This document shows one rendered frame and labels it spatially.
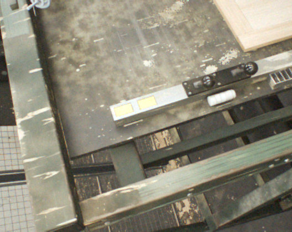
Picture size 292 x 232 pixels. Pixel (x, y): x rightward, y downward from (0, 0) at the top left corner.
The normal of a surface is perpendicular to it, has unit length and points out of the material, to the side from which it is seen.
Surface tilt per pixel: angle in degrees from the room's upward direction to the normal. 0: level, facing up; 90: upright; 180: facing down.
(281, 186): 0
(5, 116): 90
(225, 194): 0
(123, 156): 58
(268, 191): 0
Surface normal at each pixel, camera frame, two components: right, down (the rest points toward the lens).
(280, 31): -0.04, -0.46
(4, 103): 0.47, -0.55
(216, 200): -0.82, 0.00
